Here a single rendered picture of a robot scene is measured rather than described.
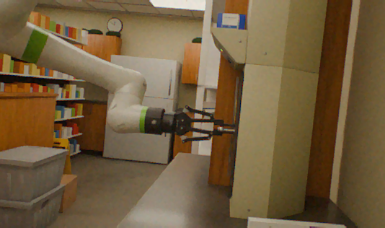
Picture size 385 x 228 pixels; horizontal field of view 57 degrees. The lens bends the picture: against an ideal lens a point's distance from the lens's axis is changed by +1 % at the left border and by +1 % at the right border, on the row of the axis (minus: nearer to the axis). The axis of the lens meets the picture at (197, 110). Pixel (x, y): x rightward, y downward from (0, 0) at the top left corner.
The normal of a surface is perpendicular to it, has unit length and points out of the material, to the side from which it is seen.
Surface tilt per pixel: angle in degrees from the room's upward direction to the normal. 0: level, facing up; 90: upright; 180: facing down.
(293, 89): 90
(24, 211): 95
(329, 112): 90
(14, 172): 95
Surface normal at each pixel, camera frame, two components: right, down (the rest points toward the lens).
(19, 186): -0.09, 0.14
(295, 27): 0.64, 0.10
